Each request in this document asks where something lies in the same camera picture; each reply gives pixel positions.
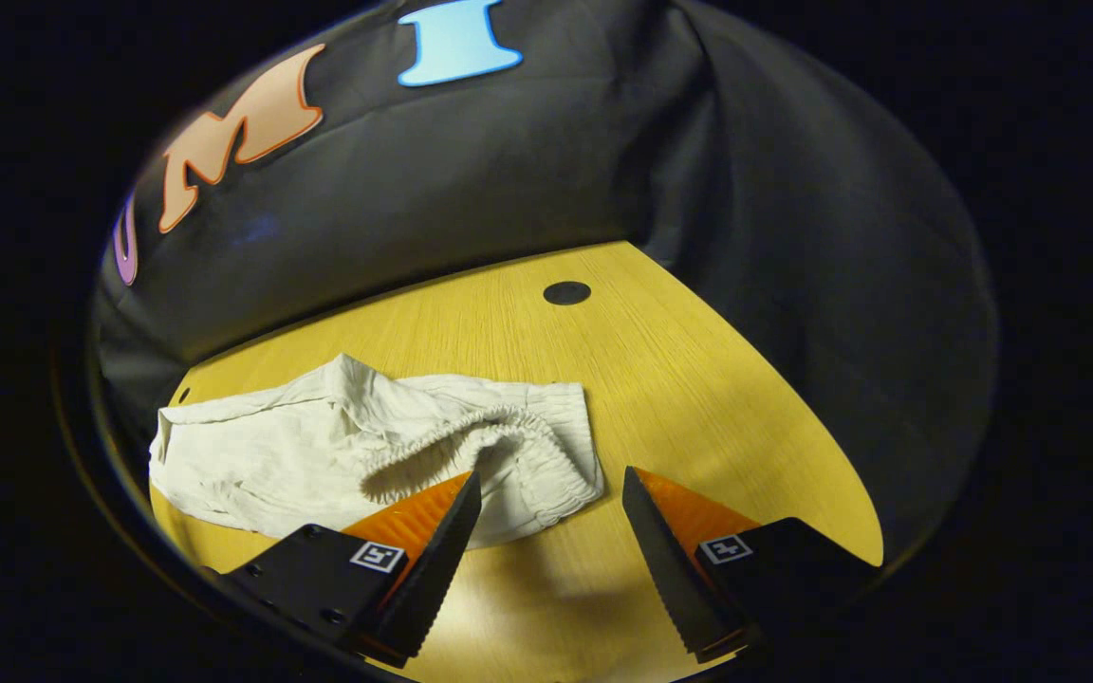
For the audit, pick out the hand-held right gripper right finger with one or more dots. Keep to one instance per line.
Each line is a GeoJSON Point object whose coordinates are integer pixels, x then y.
{"type": "Point", "coordinates": [670, 579]}

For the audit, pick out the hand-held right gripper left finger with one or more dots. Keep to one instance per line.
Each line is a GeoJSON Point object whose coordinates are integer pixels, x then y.
{"type": "Point", "coordinates": [437, 569]}

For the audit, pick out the white jeans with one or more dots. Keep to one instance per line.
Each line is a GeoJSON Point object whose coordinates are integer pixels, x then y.
{"type": "Point", "coordinates": [271, 455]}

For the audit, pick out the black backdrop cloth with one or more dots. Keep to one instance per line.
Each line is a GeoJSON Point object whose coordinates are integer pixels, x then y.
{"type": "Point", "coordinates": [509, 171]}

